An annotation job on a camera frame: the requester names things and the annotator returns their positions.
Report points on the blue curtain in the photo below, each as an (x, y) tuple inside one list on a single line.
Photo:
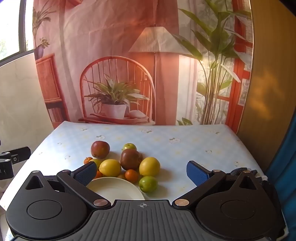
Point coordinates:
[(284, 185)]

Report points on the floral checked tablecloth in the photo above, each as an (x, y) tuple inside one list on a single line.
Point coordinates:
[(173, 143)]

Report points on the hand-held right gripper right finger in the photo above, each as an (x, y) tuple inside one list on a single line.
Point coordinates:
[(197, 173)]

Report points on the printed room scene backdrop cloth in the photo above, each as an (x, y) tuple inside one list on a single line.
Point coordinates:
[(115, 46)]

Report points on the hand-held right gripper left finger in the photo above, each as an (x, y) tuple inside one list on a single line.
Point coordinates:
[(86, 173)]

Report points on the white plate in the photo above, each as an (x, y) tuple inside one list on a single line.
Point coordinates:
[(115, 188)]

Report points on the small orange mandarin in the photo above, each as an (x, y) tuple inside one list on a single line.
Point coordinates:
[(99, 174), (131, 175), (87, 160)]

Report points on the brown wooden panel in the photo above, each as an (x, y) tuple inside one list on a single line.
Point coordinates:
[(270, 81)]

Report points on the small yellow fruit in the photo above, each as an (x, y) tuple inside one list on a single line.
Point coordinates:
[(97, 162)]

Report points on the bright red apple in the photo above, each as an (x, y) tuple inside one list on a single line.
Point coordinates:
[(100, 149)]

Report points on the yellow lemon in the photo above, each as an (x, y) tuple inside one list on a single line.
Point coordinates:
[(110, 168), (149, 166)]

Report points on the dark red apple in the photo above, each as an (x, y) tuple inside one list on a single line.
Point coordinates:
[(129, 160)]

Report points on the large green apple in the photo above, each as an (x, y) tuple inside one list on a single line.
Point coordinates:
[(148, 183)]

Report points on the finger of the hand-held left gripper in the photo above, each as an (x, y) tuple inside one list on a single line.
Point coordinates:
[(19, 154)]

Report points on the window with grey frame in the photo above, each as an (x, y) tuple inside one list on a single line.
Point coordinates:
[(11, 27)]

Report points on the small green apple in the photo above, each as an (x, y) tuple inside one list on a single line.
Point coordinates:
[(129, 146)]

